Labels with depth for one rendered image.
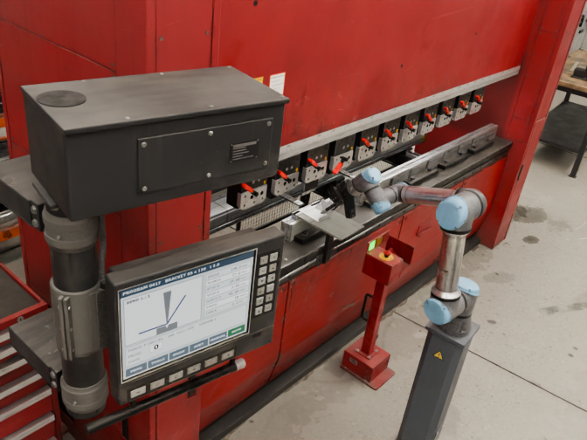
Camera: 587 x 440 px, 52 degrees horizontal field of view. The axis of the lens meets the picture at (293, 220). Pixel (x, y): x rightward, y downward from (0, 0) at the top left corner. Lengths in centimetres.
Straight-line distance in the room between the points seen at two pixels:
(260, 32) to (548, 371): 268
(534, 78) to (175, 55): 321
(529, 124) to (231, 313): 337
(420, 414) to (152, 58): 202
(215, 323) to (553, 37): 340
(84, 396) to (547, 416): 265
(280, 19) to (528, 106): 263
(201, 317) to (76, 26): 90
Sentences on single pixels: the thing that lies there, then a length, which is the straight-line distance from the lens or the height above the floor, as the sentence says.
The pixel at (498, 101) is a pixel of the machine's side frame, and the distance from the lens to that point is 463.
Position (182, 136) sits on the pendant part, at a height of 190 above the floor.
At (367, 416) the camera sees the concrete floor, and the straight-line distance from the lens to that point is 330.
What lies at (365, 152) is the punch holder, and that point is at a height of 121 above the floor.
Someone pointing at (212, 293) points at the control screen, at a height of 149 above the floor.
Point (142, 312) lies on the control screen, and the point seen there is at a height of 150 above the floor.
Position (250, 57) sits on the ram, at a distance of 220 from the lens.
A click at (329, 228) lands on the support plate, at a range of 275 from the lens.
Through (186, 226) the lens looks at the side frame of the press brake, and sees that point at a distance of 194.
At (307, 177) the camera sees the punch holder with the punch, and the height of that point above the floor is 121.
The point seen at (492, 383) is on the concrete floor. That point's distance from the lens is 373.
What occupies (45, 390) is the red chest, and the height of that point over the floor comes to 63.
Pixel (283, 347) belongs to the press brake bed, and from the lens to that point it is 303.
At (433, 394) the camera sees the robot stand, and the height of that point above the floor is 45.
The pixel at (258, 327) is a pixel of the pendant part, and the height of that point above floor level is 132.
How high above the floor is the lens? 238
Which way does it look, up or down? 30 degrees down
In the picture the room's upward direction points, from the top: 7 degrees clockwise
